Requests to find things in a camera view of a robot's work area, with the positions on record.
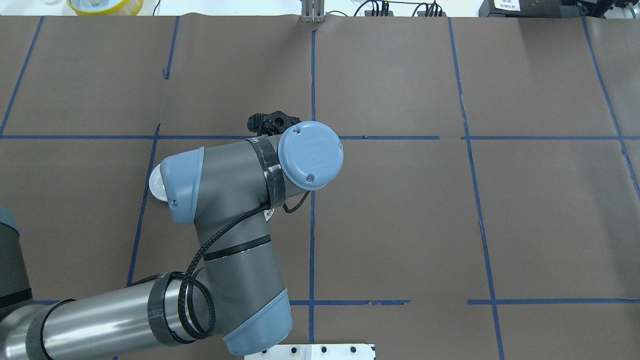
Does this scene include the white enamel mug lid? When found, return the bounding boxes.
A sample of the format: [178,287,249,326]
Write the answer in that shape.
[148,164,169,203]

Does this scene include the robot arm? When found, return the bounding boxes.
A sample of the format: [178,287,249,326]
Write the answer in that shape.
[1,121,344,360]

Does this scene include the white enamel mug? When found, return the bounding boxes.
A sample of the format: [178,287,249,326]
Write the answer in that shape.
[263,209,275,222]

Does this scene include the brown paper table cover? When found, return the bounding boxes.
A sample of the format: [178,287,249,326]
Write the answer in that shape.
[1,13,639,360]

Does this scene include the yellow tape roll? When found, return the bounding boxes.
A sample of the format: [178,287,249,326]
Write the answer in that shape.
[66,0,144,16]

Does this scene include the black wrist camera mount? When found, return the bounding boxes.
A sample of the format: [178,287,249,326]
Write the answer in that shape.
[247,111,302,136]

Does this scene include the aluminium frame post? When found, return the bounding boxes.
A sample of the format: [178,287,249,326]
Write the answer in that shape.
[300,0,326,24]

